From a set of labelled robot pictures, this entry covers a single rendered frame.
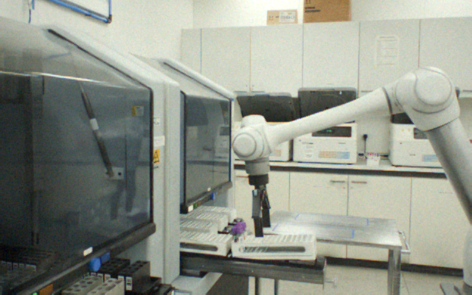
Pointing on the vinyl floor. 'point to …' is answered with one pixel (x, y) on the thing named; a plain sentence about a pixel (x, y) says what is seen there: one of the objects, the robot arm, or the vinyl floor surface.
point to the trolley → (344, 237)
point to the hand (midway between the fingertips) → (262, 228)
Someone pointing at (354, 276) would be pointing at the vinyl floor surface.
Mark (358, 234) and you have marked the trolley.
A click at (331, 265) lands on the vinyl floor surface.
